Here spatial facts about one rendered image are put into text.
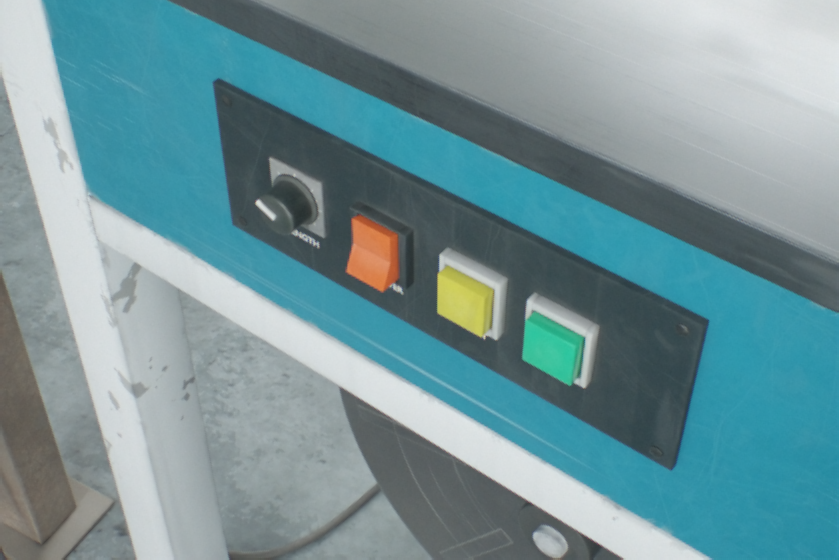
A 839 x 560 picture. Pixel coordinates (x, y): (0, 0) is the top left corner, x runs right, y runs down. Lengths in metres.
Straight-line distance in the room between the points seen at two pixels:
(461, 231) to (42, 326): 0.98
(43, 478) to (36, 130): 0.52
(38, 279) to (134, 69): 0.89
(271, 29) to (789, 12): 0.21
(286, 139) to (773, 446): 0.24
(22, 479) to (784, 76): 0.84
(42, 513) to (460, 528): 0.41
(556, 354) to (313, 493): 0.76
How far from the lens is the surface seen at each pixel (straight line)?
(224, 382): 1.35
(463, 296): 0.52
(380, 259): 0.55
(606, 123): 0.47
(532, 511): 0.89
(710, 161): 0.45
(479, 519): 1.01
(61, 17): 0.66
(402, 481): 1.05
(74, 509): 1.27
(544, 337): 0.51
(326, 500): 1.25
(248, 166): 0.60
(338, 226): 0.57
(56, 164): 0.75
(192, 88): 0.60
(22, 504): 1.21
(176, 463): 0.95
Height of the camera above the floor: 1.02
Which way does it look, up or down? 43 degrees down
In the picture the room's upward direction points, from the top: straight up
